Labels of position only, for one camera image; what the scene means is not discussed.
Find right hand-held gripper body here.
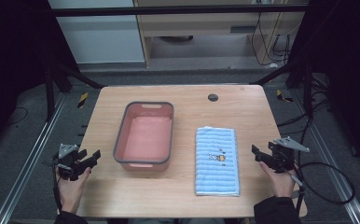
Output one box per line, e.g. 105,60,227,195
267,135,311,175

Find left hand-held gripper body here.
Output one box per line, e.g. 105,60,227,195
51,143,88,182

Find blue striped towel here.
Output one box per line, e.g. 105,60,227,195
194,125,242,198

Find pink basin with grey rim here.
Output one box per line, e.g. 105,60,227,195
112,101,175,172

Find person's right hand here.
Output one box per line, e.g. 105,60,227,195
258,161,298,199

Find person's left hand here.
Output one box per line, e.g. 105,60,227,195
55,166,92,215

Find yellow black striped tape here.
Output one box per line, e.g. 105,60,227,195
275,89,294,104
76,91,90,109

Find black metal stand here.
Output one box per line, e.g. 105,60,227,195
42,59,107,122
249,55,317,119

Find white cabinet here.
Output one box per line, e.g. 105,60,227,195
47,0,146,64

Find light wooden desk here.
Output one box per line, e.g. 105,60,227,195
132,0,310,68

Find black crossbar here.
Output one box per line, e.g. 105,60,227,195
51,4,308,18

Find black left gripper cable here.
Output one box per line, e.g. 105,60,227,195
43,159,63,216

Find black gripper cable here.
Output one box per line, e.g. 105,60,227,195
288,161,356,216
43,159,63,216

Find aluminium floor rail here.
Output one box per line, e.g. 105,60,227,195
0,92,69,224
288,88,360,224

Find black floor cables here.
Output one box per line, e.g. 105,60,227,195
275,77,335,157

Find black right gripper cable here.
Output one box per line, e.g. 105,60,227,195
288,161,356,216

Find black hanging cables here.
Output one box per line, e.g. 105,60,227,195
251,12,298,68

